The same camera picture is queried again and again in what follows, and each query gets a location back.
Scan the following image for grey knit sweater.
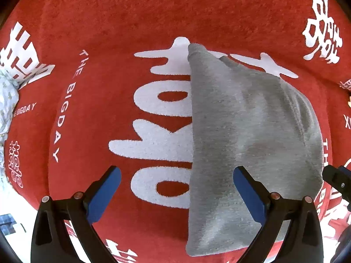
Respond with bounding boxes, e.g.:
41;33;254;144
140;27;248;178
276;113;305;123
186;43;323;256

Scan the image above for white floral bedsheet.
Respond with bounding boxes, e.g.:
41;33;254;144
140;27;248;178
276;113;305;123
0;72;19;178

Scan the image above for red blanket with white print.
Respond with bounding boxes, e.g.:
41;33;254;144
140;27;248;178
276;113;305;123
1;0;350;262

